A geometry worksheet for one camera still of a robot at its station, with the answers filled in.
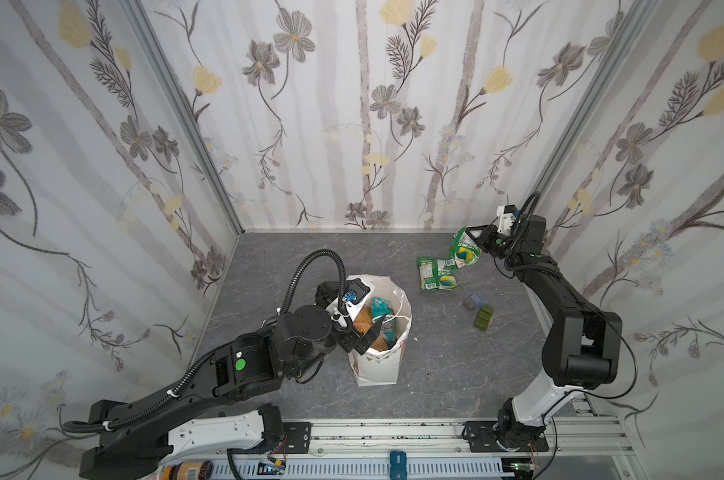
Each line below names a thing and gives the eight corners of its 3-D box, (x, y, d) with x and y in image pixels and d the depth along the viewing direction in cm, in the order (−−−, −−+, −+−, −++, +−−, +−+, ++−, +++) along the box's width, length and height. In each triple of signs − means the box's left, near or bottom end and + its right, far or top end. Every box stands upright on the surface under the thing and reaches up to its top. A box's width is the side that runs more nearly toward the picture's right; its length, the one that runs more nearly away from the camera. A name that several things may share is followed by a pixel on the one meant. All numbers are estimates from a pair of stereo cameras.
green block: (472, 326, 97) (474, 323, 95) (480, 305, 102) (482, 302, 100) (485, 332, 95) (487, 329, 93) (492, 310, 100) (495, 307, 98)
